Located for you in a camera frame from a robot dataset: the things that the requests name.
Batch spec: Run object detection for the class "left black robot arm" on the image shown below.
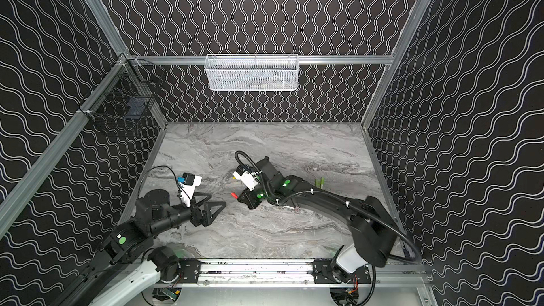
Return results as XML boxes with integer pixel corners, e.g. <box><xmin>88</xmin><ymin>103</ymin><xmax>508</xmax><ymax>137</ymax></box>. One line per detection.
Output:
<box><xmin>53</xmin><ymin>189</ymin><xmax>227</xmax><ymax>305</ymax></box>

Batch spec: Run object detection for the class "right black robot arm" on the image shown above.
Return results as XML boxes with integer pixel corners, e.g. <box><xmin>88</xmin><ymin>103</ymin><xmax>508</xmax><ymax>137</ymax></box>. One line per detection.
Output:
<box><xmin>233</xmin><ymin>157</ymin><xmax>398</xmax><ymax>283</ymax></box>

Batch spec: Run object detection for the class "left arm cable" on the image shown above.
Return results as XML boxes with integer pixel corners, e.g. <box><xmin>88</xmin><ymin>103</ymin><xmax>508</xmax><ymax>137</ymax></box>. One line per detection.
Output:
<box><xmin>135</xmin><ymin>164</ymin><xmax>188</xmax><ymax>205</ymax></box>

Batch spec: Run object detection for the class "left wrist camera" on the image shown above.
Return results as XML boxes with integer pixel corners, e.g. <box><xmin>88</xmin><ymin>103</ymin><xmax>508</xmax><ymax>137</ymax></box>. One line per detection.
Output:
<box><xmin>177</xmin><ymin>173</ymin><xmax>202</xmax><ymax>208</ymax></box>

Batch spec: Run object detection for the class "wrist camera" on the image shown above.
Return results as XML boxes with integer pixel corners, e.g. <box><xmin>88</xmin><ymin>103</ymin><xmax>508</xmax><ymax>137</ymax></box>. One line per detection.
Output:
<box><xmin>177</xmin><ymin>173</ymin><xmax>202</xmax><ymax>208</ymax></box>
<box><xmin>233</xmin><ymin>165</ymin><xmax>259</xmax><ymax>191</ymax></box>

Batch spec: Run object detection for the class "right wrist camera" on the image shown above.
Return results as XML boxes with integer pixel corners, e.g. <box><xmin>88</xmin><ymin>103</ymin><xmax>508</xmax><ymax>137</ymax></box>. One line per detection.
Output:
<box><xmin>233</xmin><ymin>165</ymin><xmax>259</xmax><ymax>191</ymax></box>

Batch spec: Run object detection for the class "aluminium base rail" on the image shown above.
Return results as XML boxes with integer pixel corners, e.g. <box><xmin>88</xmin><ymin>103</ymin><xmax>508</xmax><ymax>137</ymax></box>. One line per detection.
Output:
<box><xmin>114</xmin><ymin>258</ymin><xmax>426</xmax><ymax>288</ymax></box>

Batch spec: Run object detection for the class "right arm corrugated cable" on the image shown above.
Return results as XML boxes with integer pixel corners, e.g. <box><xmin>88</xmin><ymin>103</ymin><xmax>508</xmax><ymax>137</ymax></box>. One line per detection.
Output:
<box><xmin>234</xmin><ymin>150</ymin><xmax>423</xmax><ymax>264</ymax></box>

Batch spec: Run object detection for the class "black wire mesh basket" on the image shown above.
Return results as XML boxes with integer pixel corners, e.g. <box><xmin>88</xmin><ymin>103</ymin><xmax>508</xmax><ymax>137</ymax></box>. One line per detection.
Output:
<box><xmin>84</xmin><ymin>59</ymin><xmax>167</xmax><ymax>139</ymax></box>

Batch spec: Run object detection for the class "white wire mesh basket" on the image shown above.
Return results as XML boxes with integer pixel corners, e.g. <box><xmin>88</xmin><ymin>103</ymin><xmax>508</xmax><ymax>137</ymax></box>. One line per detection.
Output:
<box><xmin>204</xmin><ymin>54</ymin><xmax>300</xmax><ymax>92</ymax></box>

